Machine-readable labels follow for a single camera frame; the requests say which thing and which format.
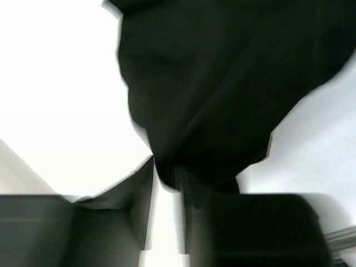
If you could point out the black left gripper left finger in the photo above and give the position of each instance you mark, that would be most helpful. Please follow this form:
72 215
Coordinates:
106 230

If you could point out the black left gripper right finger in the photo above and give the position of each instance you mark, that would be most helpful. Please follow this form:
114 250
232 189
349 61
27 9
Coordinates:
248 229

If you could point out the black trousers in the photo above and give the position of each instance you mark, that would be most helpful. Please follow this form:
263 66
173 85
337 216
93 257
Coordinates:
209 81

